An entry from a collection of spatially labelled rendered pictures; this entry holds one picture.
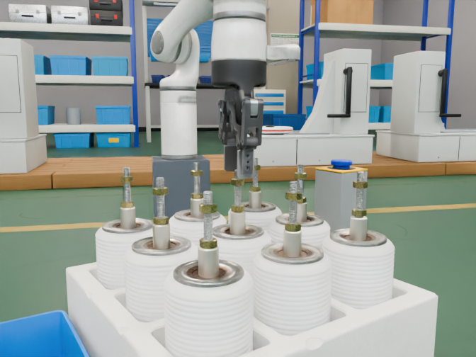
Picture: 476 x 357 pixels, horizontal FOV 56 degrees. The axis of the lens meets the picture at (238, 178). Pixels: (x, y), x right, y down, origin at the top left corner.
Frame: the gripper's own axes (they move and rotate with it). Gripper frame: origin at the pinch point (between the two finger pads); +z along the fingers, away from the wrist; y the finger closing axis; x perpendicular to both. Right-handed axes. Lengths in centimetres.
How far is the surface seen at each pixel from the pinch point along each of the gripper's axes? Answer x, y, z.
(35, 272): -36, -63, 36
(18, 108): -62, -213, -6
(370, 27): 299, -441, -104
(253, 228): 2.5, 0.1, 9.3
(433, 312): 23.4, 13.4, 18.8
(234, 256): -1.9, 4.7, 11.5
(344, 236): 13.3, 6.9, 9.4
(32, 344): -29.2, -8.4, 27.3
